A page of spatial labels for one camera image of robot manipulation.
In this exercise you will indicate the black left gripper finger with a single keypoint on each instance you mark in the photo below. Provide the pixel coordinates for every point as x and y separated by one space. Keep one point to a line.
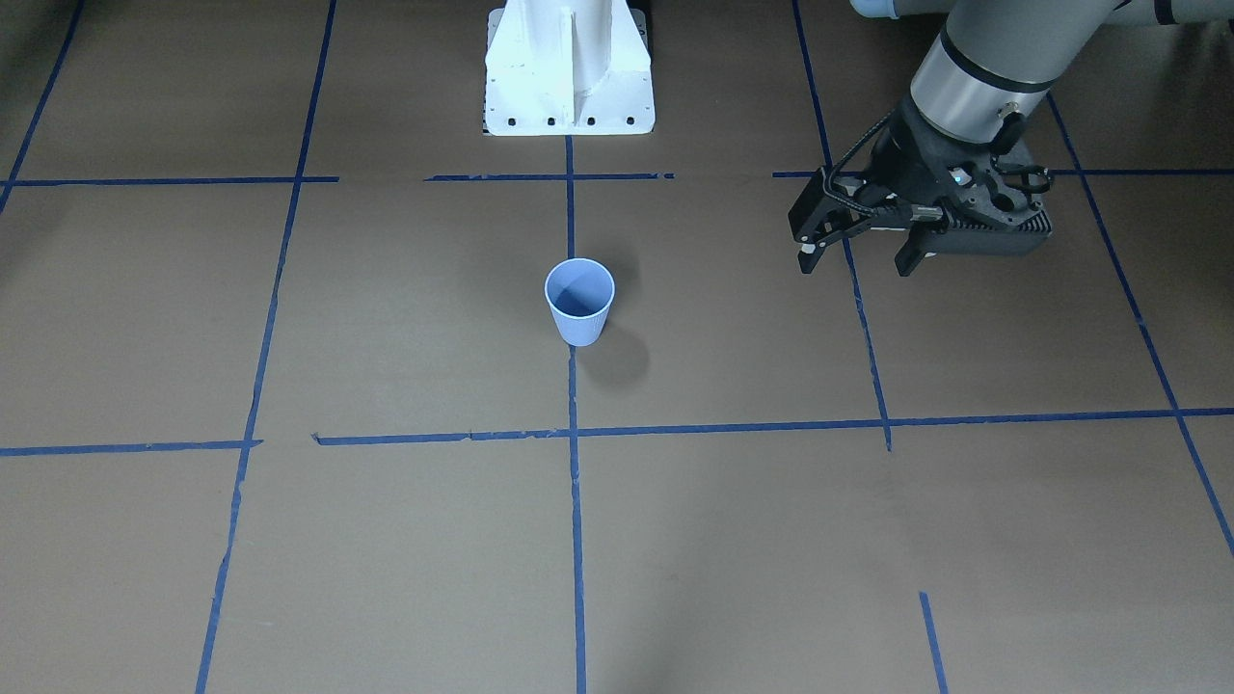
921 243
817 220

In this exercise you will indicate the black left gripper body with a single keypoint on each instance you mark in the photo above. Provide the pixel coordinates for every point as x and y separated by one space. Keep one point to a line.
904 154

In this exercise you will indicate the light blue ribbed cup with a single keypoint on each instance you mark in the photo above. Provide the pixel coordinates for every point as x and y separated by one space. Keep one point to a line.
580 294

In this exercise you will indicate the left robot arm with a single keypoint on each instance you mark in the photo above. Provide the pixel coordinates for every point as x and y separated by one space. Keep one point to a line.
993 62

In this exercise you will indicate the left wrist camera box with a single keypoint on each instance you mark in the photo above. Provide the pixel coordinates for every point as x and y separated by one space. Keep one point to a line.
994 209

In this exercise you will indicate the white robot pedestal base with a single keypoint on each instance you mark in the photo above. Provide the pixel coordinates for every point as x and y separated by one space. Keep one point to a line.
569 68

